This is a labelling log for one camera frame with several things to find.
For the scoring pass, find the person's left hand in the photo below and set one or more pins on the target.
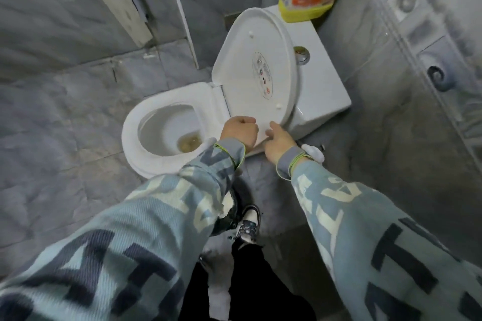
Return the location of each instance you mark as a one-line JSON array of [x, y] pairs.
[[240, 131]]

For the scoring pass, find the person's right hand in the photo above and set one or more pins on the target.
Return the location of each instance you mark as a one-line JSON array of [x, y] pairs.
[[280, 146]]

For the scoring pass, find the person's left fingers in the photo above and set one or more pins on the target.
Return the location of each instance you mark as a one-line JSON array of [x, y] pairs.
[[243, 121]]

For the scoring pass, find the person's right fingers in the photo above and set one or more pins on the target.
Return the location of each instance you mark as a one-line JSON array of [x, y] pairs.
[[275, 129]]

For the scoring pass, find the white toilet lid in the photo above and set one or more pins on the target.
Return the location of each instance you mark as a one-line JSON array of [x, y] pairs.
[[252, 68]]

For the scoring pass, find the person's right forearm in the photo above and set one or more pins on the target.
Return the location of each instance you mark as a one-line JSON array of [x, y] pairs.
[[376, 249]]

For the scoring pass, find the person's left forearm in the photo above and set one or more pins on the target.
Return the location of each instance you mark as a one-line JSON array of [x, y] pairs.
[[124, 241]]

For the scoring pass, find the white toilet tank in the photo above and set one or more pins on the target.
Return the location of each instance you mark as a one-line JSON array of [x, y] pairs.
[[320, 87]]

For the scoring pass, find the white toilet bowl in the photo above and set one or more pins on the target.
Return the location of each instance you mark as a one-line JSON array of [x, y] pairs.
[[165, 127]]

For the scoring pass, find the chrome flush button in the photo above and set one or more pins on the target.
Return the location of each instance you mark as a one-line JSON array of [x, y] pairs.
[[301, 55]]

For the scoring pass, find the black and white patterned shoe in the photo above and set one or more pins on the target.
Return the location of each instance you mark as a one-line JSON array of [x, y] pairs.
[[248, 225]]

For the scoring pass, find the white toilet seat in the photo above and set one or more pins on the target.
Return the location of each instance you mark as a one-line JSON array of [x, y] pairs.
[[131, 136]]

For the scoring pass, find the person's black trousers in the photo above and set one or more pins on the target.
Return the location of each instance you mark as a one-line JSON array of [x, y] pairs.
[[260, 287]]

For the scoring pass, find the white wall corner strip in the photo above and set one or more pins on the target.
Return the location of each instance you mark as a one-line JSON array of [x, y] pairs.
[[182, 16]]

